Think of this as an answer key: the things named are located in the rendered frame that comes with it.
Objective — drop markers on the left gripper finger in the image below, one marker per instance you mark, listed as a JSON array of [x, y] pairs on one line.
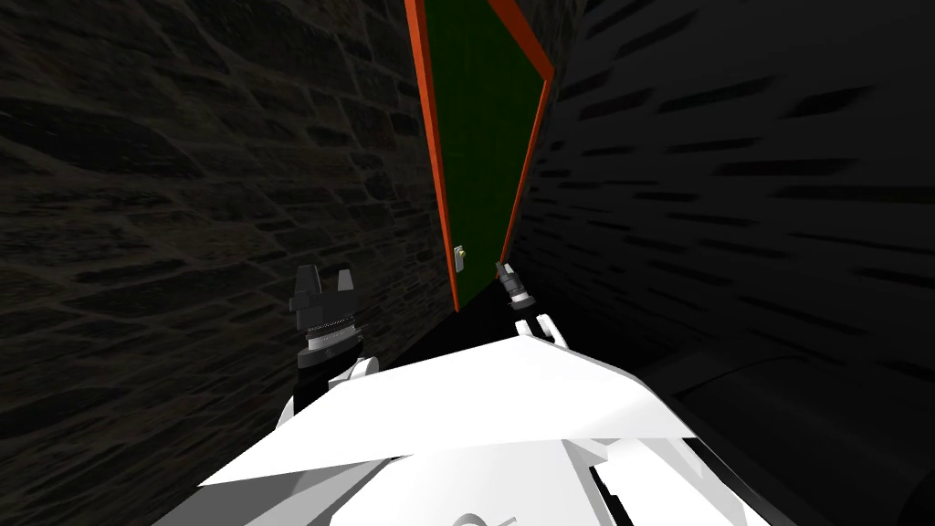
[[309, 280], [345, 281]]

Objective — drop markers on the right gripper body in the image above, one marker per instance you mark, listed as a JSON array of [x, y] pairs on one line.
[[504, 272]]

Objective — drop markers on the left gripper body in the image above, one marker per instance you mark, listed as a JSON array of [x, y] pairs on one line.
[[323, 303]]

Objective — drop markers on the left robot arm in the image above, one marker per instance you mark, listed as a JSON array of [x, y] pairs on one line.
[[329, 354]]

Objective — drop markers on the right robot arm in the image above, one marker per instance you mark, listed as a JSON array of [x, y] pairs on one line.
[[522, 296]]

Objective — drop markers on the pale door knob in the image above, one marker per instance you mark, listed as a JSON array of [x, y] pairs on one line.
[[459, 258]]

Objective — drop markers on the green door leaf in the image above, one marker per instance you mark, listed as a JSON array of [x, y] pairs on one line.
[[482, 146]]

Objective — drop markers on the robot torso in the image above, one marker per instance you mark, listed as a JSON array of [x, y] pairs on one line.
[[467, 409]]

